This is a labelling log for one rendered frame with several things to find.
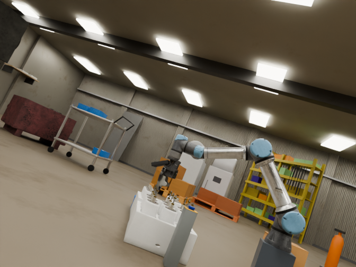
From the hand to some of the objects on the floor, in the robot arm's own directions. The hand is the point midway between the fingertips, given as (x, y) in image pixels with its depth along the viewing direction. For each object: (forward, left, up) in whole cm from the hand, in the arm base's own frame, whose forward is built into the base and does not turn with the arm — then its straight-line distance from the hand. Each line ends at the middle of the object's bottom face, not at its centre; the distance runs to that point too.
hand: (158, 187), depth 156 cm
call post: (-25, +8, -34) cm, 43 cm away
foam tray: (-7, -16, -34) cm, 38 cm away
